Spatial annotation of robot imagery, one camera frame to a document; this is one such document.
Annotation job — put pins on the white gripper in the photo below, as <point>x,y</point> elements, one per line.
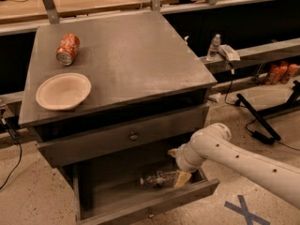
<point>182,158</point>

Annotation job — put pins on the clear plastic water bottle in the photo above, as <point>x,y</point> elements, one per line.
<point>158,179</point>

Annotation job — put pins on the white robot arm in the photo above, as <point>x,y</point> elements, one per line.
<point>214,143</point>

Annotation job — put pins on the round drawer knob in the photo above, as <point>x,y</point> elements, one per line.
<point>133,136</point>

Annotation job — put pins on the open middle grey drawer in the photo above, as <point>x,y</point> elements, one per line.
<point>108,190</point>

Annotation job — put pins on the grey wooden drawer cabinet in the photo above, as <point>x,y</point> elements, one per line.
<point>138,67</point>

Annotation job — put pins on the small background water bottle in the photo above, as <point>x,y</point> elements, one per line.
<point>213,48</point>

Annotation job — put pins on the closed upper grey drawer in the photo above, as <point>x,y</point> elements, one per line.
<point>107,140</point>

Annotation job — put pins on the black bar on floor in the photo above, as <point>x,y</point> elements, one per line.
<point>259,117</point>

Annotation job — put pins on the beige paper bowl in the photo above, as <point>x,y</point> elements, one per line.
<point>63,92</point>

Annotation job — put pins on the orange bottles on floor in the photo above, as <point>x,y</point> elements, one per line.
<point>280,73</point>

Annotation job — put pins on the orange soda can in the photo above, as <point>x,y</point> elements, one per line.
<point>67,49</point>

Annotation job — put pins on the white packet on rail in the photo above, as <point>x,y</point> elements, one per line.
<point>229,53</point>

